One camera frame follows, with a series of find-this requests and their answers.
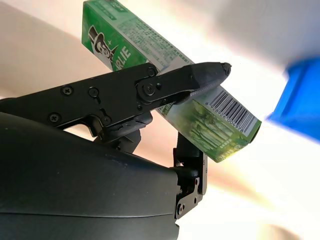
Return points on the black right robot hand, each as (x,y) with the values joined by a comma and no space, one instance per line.
(75,175)

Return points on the blue plastic tray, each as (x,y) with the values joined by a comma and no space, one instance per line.
(300,100)

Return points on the green toothpaste box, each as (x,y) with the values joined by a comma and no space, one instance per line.
(120,35)

